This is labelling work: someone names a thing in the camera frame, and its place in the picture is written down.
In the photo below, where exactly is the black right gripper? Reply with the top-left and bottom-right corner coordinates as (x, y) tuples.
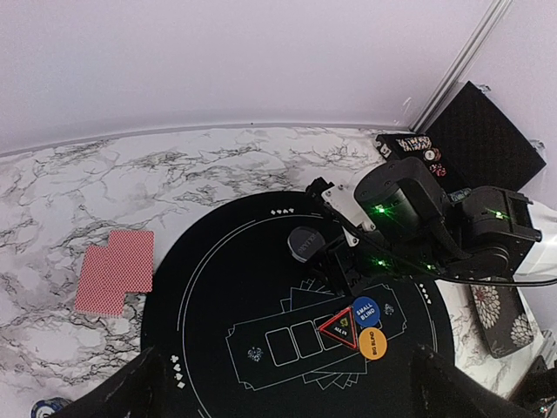
(305, 158), (542, 296)

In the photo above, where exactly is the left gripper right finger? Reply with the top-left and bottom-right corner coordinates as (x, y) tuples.
(413, 346), (523, 417)

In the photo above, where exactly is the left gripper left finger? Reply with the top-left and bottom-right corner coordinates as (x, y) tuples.
(65, 347), (162, 417)

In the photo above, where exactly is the orange big blind button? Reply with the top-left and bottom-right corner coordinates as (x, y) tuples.
(359, 327), (388, 361)

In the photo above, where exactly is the blue small blind button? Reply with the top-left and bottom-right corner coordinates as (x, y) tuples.
(352, 296), (380, 328)

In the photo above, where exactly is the black dealer button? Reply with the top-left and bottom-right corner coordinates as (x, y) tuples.
(287, 226), (326, 263)

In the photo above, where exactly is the red triangle all-in marker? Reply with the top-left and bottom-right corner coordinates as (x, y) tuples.
(318, 306), (358, 350)

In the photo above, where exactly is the blue poker chip stack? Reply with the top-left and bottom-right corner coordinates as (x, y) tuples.
(30, 397), (71, 418)

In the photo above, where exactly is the floral patterned pouch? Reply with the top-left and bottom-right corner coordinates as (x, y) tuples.
(469, 285), (534, 359)

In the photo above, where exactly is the black poker chip case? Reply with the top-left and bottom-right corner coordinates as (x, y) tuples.
(376, 82), (546, 193)

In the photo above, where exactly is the round black poker mat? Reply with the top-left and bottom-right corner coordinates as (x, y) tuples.
(141, 192), (454, 417)

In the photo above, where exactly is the red playing card deck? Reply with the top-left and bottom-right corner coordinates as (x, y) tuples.
(74, 230), (155, 317)

